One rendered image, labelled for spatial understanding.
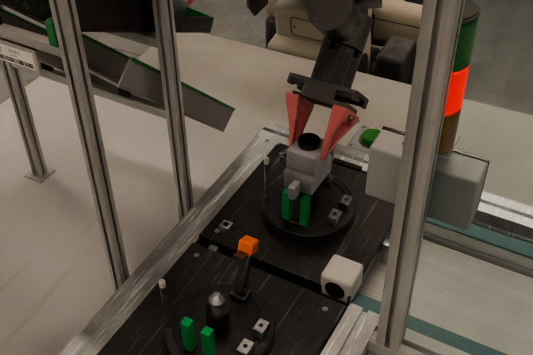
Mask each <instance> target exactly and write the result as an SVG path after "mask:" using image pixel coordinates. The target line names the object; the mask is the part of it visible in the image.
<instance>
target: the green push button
mask: <svg viewBox="0 0 533 355"><path fill-rule="evenodd" d="M380 132H381V131H380V130H378V129H375V128H370V129H367V130H365V131H364V132H363V133H362V136H361V140H362V143H364V144H365V145H367V146H368V147H370V146H371V145H372V143H373V142H374V141H375V139H376V138H377V137H378V135H379V133H380Z"/></svg>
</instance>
